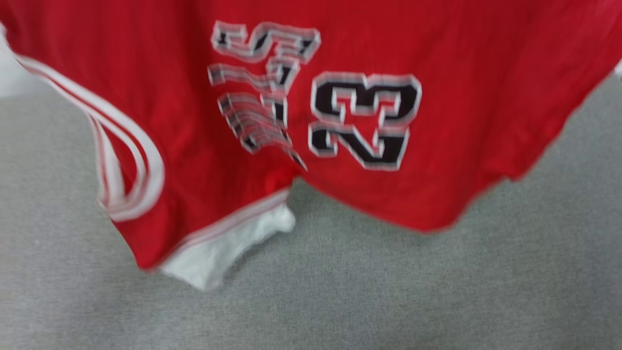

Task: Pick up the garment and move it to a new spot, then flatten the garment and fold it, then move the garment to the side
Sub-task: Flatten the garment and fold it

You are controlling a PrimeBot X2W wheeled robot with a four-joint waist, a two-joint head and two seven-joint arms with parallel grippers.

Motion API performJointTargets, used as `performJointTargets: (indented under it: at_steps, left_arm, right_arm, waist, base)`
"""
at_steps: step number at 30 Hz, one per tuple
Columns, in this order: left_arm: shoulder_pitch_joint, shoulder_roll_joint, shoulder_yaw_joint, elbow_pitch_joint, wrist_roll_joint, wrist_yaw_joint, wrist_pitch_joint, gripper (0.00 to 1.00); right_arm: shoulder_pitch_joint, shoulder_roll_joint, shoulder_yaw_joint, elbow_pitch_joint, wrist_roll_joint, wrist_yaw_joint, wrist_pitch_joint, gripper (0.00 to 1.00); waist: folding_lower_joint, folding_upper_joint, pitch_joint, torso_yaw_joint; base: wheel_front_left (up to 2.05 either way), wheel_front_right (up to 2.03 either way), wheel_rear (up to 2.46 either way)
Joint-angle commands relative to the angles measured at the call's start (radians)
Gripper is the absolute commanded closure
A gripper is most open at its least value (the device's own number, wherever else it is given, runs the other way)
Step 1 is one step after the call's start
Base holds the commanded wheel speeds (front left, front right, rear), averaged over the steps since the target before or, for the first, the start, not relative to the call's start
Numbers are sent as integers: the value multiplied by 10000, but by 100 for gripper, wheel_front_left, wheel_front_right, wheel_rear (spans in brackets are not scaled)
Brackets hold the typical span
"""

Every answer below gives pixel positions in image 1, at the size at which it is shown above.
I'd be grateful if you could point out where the red and white jersey garment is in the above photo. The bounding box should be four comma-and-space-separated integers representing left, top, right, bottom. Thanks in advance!
0, 0, 622, 292

